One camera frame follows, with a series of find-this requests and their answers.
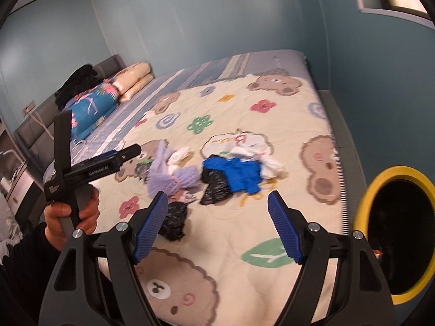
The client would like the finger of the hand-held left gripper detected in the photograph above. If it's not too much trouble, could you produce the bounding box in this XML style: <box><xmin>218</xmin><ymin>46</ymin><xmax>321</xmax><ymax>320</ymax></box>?
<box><xmin>109</xmin><ymin>143</ymin><xmax>142</xmax><ymax>165</ymax></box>

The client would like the black plastic bag blue band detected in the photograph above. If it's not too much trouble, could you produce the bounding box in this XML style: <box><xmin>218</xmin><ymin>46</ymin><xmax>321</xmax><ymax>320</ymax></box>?
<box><xmin>200</xmin><ymin>154</ymin><xmax>233</xmax><ymax>206</ymax></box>

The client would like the person's left forearm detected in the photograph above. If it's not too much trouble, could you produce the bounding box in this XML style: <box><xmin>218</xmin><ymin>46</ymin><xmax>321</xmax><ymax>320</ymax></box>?
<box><xmin>0</xmin><ymin>222</ymin><xmax>65</xmax><ymax>326</ymax></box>

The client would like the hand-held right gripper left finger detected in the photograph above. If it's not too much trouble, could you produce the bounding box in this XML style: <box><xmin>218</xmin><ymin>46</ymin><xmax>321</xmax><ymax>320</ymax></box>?
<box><xmin>39</xmin><ymin>190</ymin><xmax>170</xmax><ymax>326</ymax></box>

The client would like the bear printed blanket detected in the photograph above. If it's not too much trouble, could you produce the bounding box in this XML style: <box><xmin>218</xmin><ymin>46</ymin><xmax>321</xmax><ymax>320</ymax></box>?
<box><xmin>90</xmin><ymin>73</ymin><xmax>344</xmax><ymax>326</ymax></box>

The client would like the small dark plastic bag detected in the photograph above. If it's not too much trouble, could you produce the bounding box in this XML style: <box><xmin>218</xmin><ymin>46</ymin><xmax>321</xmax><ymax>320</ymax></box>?
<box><xmin>136</xmin><ymin>161</ymin><xmax>153</xmax><ymax>182</ymax></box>

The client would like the white bedside table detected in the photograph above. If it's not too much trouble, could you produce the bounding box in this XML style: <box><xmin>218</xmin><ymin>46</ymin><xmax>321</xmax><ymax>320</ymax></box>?
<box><xmin>0</xmin><ymin>119</ymin><xmax>45</xmax><ymax>218</ymax></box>

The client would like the yellow rimmed black bin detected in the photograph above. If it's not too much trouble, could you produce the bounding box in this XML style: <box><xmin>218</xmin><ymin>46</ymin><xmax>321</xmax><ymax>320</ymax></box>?
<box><xmin>353</xmin><ymin>166</ymin><xmax>435</xmax><ymax>305</ymax></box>

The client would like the black clothes pile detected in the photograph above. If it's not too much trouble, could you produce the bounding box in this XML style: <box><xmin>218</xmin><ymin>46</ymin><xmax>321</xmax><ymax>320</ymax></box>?
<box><xmin>54</xmin><ymin>64</ymin><xmax>104</xmax><ymax>109</ymax></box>

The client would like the peach folded blanket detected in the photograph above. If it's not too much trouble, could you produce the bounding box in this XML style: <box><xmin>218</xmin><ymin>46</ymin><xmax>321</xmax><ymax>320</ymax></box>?
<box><xmin>112</xmin><ymin>62</ymin><xmax>155</xmax><ymax>102</ymax></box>

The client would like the white crumpled cloth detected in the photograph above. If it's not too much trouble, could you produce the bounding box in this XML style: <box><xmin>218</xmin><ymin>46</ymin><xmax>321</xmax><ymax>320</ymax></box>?
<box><xmin>228</xmin><ymin>144</ymin><xmax>286</xmax><ymax>180</ymax></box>

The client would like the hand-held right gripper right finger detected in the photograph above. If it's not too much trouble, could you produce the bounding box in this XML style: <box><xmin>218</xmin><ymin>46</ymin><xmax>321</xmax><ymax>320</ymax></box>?
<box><xmin>268</xmin><ymin>190</ymin><xmax>396</xmax><ymax>326</ymax></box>

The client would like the person's left hand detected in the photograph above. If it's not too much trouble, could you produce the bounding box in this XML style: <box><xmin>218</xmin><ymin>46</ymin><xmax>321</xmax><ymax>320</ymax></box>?
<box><xmin>44</xmin><ymin>187</ymin><xmax>101</xmax><ymax>250</ymax></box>

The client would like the blue cloth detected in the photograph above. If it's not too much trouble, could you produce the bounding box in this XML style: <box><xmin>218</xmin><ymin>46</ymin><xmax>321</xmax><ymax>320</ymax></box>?
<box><xmin>203</xmin><ymin>158</ymin><xmax>264</xmax><ymax>196</ymax></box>

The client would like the blue floral folded blanket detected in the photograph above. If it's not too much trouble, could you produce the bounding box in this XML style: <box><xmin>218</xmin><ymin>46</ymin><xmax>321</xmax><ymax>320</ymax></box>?
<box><xmin>64</xmin><ymin>81</ymin><xmax>121</xmax><ymax>140</ymax></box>

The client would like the white cable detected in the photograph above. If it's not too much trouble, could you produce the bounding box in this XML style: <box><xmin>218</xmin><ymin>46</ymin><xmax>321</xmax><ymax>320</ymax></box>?
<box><xmin>29</xmin><ymin>110</ymin><xmax>55</xmax><ymax>134</ymax></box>

